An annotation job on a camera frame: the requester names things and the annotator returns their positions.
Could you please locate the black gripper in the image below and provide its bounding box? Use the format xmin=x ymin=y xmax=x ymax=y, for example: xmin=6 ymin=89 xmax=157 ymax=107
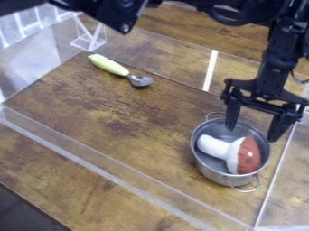
xmin=221 ymin=51 xmax=309 ymax=143

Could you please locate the red white toy mushroom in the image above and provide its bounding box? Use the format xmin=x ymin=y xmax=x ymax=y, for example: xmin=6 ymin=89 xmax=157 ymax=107
xmin=197 ymin=134 xmax=263 ymax=174

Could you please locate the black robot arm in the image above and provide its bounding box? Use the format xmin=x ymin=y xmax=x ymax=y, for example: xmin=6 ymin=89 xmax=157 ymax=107
xmin=0 ymin=0 xmax=309 ymax=142

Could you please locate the clear acrylic triangle stand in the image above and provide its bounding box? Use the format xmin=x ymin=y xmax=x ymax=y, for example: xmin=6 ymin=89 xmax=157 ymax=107
xmin=70 ymin=16 xmax=107 ymax=51

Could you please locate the silver pot with handles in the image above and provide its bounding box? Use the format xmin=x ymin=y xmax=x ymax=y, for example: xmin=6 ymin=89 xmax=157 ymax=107
xmin=192 ymin=112 xmax=271 ymax=193

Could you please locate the yellow handled metal spoon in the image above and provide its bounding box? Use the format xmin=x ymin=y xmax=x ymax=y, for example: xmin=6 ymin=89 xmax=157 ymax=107
xmin=89 ymin=54 xmax=154 ymax=88

